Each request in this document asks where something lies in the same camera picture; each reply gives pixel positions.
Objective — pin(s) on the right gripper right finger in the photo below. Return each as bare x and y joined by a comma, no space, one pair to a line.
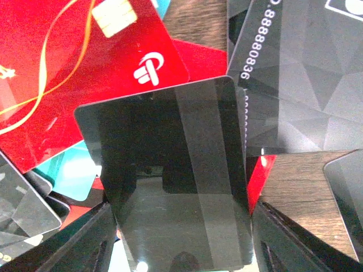
281,244

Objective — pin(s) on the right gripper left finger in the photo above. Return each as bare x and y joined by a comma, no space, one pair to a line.
84,245

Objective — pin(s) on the plain black card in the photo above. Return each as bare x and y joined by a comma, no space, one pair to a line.
172,168

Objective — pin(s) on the black VIP card centre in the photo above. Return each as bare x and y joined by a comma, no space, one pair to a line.
27,218

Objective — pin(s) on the black vip card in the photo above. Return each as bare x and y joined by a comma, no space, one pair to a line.
298,68
27,218

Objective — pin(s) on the teal card under red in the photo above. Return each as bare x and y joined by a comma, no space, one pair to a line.
72,172

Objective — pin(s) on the black card bottom right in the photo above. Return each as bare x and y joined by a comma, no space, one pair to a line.
344,176

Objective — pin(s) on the black VIP card right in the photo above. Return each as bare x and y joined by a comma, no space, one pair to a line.
298,68

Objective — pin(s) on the red gold card lower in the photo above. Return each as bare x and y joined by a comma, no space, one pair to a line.
58,55

